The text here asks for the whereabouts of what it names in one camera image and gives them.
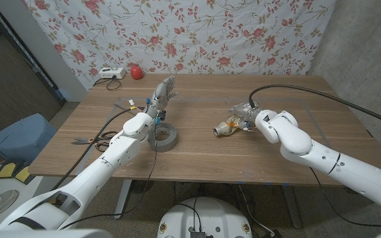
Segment clear plastic bottle yellow label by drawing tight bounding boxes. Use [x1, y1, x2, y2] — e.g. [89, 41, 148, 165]
[212, 114, 244, 137]

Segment red ball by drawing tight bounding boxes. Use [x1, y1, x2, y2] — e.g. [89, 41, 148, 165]
[130, 65, 144, 81]

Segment grey floor cable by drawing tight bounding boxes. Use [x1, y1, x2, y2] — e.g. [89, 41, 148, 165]
[236, 184, 277, 238]

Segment white table leg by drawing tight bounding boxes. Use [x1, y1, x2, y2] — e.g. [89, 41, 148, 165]
[114, 179, 134, 221]

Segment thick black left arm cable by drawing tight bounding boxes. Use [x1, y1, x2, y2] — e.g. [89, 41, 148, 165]
[50, 106, 145, 192]

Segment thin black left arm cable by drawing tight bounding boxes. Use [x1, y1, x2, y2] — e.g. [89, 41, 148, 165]
[58, 122, 160, 231]

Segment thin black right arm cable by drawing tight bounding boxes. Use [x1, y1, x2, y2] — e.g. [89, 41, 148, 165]
[309, 167, 381, 229]

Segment floral backdrop cloth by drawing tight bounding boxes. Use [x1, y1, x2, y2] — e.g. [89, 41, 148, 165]
[21, 0, 337, 92]

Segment scissors orange black handles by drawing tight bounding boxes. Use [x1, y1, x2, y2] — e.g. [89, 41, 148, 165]
[70, 131, 118, 153]

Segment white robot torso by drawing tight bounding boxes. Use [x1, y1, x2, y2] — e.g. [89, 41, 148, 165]
[157, 196, 253, 238]

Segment black power strip cable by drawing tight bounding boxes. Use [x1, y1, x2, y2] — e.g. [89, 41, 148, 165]
[93, 77, 122, 92]

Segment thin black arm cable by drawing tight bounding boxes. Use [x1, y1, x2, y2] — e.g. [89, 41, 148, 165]
[309, 167, 381, 229]
[58, 122, 160, 231]

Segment white power strip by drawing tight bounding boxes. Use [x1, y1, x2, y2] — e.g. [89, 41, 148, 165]
[98, 67, 127, 80]

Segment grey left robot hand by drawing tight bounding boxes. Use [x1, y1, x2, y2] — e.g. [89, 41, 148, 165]
[145, 75, 179, 120]

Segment black round disc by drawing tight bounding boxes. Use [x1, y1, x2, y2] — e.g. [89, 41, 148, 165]
[130, 180, 155, 194]

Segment grey duct tape roll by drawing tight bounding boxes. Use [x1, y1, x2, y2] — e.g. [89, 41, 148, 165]
[147, 122, 179, 153]

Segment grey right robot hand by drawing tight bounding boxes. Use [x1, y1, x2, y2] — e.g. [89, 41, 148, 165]
[228, 102, 261, 131]

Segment yellow black slipper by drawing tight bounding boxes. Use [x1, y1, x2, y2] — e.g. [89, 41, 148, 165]
[0, 161, 18, 179]
[17, 166, 34, 185]

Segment grey table leg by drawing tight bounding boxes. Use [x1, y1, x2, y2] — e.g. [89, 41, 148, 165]
[281, 184, 304, 229]

